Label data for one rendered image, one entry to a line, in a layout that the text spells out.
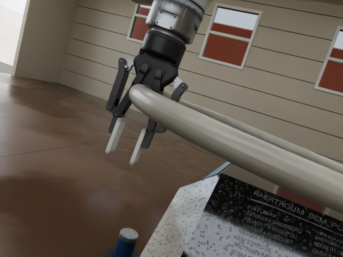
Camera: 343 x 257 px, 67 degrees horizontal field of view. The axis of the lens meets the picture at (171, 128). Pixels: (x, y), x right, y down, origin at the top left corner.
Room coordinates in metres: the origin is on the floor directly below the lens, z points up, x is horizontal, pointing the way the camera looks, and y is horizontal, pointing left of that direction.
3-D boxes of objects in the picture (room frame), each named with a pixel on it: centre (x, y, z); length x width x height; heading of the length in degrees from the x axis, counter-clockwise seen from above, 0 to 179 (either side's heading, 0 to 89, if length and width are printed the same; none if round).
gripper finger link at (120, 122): (0.48, 0.10, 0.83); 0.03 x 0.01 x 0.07; 170
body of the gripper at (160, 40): (0.47, 0.06, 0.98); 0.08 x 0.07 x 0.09; 80
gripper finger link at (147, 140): (0.47, 0.03, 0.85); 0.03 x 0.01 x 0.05; 80
